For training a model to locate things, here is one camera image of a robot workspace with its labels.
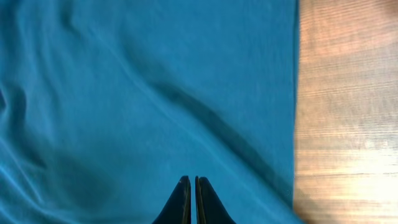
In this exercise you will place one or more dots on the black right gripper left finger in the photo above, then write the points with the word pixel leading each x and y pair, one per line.
pixel 177 209

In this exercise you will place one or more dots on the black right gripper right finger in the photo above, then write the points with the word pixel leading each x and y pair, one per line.
pixel 209 207

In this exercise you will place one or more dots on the blue t-shirt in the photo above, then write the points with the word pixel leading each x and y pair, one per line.
pixel 106 104

